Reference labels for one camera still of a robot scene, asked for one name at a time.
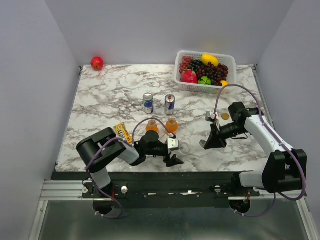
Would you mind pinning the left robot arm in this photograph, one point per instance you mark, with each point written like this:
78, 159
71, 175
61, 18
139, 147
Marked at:
100, 149

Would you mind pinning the clear glass jar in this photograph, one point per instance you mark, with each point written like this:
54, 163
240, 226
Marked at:
185, 148

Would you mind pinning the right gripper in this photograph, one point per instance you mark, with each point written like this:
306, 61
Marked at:
215, 140

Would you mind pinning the gold bottle cap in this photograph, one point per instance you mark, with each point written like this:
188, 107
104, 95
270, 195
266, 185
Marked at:
225, 116

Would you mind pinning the blue silver energy can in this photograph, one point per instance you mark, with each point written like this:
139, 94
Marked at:
169, 104

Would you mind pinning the blue energy can left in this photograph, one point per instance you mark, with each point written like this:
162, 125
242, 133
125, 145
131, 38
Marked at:
148, 104

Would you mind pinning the silver jar lid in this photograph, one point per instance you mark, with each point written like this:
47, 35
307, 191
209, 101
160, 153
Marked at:
202, 143

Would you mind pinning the red apple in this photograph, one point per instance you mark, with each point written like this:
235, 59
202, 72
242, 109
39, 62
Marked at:
97, 63

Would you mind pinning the orange juice bottle left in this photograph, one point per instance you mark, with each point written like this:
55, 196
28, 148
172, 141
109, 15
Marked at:
152, 126

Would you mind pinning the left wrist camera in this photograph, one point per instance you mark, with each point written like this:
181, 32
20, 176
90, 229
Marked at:
173, 144

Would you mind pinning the aluminium rail frame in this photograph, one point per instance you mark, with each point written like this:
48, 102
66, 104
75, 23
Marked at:
63, 214

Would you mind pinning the light red grape bunch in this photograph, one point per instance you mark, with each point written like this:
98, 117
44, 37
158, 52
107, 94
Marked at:
185, 63

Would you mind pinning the black grape bunch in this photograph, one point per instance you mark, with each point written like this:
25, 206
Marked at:
195, 64

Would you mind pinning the dark red grape bunch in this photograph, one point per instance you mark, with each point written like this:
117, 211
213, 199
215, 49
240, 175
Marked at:
215, 73

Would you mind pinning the yellow candy packet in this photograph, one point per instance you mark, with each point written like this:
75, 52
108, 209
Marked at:
121, 131

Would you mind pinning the white plastic fruit basket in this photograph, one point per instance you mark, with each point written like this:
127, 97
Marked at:
227, 60

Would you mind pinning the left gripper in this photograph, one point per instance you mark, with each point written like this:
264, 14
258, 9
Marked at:
174, 161

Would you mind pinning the orange juice bottle right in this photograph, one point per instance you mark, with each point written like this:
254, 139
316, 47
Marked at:
172, 125

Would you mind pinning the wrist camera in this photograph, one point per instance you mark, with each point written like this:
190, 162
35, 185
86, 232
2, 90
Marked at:
212, 117
173, 144

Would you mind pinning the green round fruit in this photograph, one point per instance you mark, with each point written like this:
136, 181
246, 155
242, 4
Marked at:
205, 81

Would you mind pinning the orange juice bottle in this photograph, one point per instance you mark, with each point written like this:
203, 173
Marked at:
152, 126
172, 125

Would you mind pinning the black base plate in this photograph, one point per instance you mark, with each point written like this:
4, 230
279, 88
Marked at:
170, 190

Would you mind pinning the red dragon fruit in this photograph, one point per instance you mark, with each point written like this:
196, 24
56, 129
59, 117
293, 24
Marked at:
189, 76

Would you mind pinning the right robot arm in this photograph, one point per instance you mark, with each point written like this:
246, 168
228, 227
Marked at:
285, 167

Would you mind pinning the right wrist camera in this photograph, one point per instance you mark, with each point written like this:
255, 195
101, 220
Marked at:
212, 117

